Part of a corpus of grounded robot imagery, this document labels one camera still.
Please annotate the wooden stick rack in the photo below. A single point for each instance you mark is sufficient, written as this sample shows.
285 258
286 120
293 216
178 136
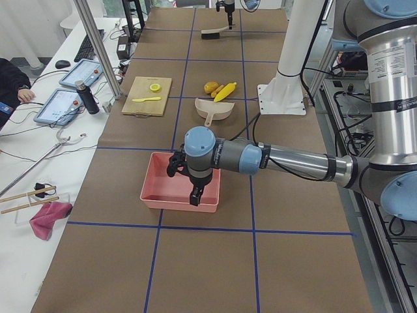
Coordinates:
32 198

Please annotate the person's hand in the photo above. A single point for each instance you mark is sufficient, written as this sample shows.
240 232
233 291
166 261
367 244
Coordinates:
25 95

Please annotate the black keyboard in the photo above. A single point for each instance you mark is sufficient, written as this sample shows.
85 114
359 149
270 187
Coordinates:
85 51

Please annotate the metal reacher grabber stick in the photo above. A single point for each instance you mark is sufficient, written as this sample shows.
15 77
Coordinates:
61 141

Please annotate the tan toy ginger root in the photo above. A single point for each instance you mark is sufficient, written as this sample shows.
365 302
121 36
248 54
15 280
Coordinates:
216 91

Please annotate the blue teach pendant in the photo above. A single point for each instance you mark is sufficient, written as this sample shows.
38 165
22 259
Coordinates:
86 70
60 108

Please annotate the black power adapter box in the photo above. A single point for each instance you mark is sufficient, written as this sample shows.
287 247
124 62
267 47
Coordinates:
125 48

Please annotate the far blue teach pendant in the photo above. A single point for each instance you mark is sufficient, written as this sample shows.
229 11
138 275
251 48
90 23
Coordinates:
86 70

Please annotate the bamboo cutting board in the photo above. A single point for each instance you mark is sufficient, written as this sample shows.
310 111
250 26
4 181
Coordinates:
140 89

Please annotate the beige plastic dustpan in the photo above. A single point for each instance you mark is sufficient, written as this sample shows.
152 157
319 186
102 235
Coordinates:
213 111

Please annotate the near blue teach pendant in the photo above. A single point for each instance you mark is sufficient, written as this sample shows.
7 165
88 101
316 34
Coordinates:
60 108

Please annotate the beige hand brush black bristles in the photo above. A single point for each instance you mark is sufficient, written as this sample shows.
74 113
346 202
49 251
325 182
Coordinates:
209 34

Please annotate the brown toy potato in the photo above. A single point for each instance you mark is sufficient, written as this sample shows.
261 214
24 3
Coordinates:
210 87

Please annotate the pink cloth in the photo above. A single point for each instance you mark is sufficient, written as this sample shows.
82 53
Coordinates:
42 223

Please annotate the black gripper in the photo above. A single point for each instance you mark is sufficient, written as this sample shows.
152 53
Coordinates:
229 12
199 179

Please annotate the black computer mouse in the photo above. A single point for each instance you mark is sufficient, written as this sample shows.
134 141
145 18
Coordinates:
60 64

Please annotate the aluminium frame post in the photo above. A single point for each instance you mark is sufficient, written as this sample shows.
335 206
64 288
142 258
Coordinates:
93 34

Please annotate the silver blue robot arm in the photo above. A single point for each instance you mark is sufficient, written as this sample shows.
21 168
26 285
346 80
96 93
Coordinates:
248 5
386 30

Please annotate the yellow toy corn cob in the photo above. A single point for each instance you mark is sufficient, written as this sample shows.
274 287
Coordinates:
225 92

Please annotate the yellow toy lemon slice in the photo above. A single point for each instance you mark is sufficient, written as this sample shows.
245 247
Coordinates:
155 87

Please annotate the yellow plastic toy knife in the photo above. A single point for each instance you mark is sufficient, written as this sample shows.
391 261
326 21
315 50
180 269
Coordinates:
146 99

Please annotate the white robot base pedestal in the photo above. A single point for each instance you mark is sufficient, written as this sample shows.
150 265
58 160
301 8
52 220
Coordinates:
284 93

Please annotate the black water bottle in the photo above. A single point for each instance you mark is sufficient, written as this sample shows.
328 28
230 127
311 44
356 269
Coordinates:
85 94

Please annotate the pink plastic bin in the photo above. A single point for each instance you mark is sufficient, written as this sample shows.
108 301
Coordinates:
160 191

